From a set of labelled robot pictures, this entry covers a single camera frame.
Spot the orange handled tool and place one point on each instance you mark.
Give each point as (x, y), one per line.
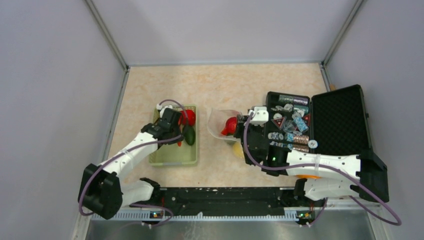
(304, 176)

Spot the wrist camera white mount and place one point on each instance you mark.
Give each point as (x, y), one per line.
(161, 109)
(259, 115)

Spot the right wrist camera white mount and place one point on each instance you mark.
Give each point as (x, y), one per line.
(259, 115)

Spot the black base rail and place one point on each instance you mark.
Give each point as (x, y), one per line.
(230, 201)

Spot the red bell pepper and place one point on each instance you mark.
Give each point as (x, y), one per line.
(187, 117)

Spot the clear polka dot zip bag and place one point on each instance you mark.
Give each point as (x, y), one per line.
(216, 122)

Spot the black case with poker chips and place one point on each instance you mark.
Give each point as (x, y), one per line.
(331, 123)

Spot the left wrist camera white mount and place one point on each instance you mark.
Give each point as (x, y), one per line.
(161, 109)

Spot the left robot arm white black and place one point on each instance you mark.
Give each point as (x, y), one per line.
(103, 190)

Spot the yellow lemon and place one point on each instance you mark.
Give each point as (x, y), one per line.
(238, 151)

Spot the dark green avocado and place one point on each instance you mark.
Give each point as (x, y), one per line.
(189, 135)

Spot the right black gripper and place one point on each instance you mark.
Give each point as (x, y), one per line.
(241, 121)

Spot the green perforated plastic basket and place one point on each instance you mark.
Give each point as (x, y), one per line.
(172, 155)

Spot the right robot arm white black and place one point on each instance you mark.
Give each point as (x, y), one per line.
(362, 175)

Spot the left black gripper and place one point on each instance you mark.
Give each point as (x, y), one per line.
(175, 141)

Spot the red apple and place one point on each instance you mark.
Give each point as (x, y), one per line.
(230, 126)

